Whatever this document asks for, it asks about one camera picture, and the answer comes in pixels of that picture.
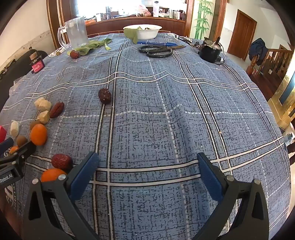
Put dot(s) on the brown longan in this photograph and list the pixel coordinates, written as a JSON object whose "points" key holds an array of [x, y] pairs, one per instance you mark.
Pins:
{"points": [[34, 124], [21, 140]]}

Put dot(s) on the blue pen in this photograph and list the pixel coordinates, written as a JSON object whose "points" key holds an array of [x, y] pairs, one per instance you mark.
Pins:
{"points": [[156, 43]]}

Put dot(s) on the pink plastic bag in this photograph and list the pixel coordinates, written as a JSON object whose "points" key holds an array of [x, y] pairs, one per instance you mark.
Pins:
{"points": [[143, 10]]}

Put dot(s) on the red date beside leaf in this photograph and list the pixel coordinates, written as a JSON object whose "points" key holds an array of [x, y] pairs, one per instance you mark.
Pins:
{"points": [[74, 54]]}

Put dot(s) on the bamboo wall painting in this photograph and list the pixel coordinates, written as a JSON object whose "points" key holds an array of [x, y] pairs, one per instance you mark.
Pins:
{"points": [[202, 18]]}

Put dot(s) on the brown wooden door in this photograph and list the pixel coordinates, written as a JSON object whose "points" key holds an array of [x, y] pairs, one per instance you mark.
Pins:
{"points": [[242, 34]]}

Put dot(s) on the wooden stair railing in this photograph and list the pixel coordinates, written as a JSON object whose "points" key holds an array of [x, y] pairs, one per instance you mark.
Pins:
{"points": [[269, 62]]}

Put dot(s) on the black sofa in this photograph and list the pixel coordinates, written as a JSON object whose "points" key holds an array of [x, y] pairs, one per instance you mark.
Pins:
{"points": [[16, 69]]}

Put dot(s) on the beige sugarcane chunk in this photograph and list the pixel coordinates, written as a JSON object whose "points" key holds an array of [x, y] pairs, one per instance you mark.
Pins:
{"points": [[42, 103], [14, 129], [44, 117]]}

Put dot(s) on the black scissors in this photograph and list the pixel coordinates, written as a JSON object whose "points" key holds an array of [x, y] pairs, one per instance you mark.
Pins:
{"points": [[156, 51]]}

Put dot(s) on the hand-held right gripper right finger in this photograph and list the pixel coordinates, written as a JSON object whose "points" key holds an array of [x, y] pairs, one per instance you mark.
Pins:
{"points": [[210, 178]]}

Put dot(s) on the blue plaid tablecloth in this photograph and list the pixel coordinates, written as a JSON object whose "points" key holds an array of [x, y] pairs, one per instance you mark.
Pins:
{"points": [[161, 127]]}

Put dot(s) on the white bowl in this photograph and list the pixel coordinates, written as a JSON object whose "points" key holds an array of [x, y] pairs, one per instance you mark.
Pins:
{"points": [[147, 32]]}

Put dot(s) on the clear glass pitcher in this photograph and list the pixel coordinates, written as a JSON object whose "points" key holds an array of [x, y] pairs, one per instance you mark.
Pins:
{"points": [[76, 32]]}

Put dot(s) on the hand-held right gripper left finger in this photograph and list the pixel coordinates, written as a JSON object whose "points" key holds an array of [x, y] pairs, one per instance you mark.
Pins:
{"points": [[84, 177]]}

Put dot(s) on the orange kumquat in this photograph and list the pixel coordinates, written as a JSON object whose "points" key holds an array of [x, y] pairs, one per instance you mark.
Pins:
{"points": [[13, 149], [38, 135], [51, 175]]}

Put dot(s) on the green leaf on bowl rim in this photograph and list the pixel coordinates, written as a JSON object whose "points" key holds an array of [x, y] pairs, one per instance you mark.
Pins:
{"points": [[131, 34]]}

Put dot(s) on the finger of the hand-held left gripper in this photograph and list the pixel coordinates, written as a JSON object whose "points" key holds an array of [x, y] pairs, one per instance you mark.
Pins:
{"points": [[24, 149], [5, 146]]}

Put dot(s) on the dark red date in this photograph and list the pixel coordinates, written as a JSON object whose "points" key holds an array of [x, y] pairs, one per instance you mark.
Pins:
{"points": [[104, 96]]}

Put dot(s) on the printed blue cloth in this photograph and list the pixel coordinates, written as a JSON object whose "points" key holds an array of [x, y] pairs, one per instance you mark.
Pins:
{"points": [[12, 196]]}

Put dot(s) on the white bottle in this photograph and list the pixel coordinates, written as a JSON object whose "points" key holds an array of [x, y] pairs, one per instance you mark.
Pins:
{"points": [[156, 9]]}

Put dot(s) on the dark blue jacket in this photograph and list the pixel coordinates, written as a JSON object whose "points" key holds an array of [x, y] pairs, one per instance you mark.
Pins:
{"points": [[257, 50]]}

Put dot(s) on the red box with white inside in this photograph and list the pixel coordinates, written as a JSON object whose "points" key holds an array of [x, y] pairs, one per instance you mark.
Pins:
{"points": [[2, 134]]}

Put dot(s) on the white patterned dish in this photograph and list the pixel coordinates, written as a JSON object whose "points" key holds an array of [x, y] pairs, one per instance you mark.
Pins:
{"points": [[54, 53]]}

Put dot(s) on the gold picture frame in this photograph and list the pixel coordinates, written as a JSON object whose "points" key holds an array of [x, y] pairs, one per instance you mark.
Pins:
{"points": [[284, 99]]}

